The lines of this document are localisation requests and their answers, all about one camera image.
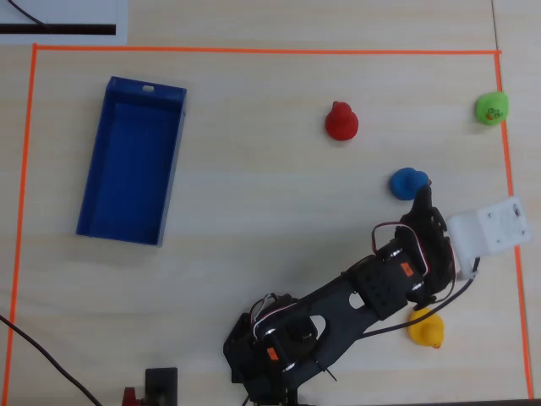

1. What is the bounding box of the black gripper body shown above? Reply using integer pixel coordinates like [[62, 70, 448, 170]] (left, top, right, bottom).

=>
[[396, 209, 461, 306]]

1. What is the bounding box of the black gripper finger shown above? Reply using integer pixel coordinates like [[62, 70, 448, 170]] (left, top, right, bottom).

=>
[[407, 184, 441, 225]]

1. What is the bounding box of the yellow rubber duck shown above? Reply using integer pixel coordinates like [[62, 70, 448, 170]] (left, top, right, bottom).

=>
[[407, 307, 445, 350]]

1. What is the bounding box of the blue rubber duck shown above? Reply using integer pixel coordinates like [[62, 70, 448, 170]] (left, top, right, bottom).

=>
[[389, 167, 430, 201]]

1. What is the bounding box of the red rubber duck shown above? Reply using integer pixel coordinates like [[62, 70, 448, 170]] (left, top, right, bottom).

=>
[[325, 100, 360, 142]]

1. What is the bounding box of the green rubber duck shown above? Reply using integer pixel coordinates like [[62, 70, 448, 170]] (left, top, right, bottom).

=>
[[473, 91, 510, 127]]

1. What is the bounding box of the blue plastic box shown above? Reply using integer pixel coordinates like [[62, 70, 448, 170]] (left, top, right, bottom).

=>
[[75, 75, 189, 247]]

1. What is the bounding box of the orange tape line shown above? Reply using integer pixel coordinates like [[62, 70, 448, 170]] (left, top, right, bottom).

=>
[[2, 44, 39, 406], [493, 52, 536, 401], [32, 43, 503, 57]]

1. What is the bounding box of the red clamp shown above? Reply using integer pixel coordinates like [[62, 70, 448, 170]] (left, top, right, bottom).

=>
[[122, 387, 147, 406]]

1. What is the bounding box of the white paper with black bar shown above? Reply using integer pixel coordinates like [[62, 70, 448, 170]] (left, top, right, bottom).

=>
[[0, 0, 128, 46]]

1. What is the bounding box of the red white servo wire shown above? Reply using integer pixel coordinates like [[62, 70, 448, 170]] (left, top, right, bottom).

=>
[[250, 293, 299, 339], [371, 222, 432, 276]]

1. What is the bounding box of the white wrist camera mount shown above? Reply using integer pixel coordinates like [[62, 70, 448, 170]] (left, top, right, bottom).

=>
[[445, 195, 533, 281]]

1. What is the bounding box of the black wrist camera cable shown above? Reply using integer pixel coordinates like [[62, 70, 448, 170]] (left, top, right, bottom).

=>
[[361, 257, 482, 339]]

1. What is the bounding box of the black camera stand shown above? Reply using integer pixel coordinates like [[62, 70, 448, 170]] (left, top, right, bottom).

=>
[[145, 366, 179, 406]]

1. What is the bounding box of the long black cable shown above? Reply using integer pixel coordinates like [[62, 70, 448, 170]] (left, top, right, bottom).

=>
[[0, 314, 105, 406]]

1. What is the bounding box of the thin black cable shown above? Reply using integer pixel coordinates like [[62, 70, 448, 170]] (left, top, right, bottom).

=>
[[7, 0, 50, 31]]

